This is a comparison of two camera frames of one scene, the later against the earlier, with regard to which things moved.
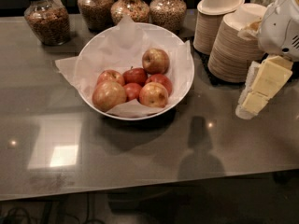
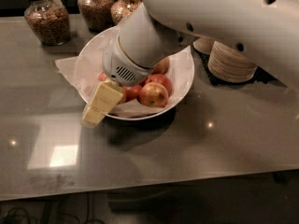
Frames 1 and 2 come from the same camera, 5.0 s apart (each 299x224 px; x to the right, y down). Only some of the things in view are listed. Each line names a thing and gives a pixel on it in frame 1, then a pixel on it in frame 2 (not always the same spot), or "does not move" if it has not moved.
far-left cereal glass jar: [46, 16] does not move
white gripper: [277, 28] -> [120, 65]
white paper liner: [123, 47] does not move
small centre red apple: [132, 91] does not move
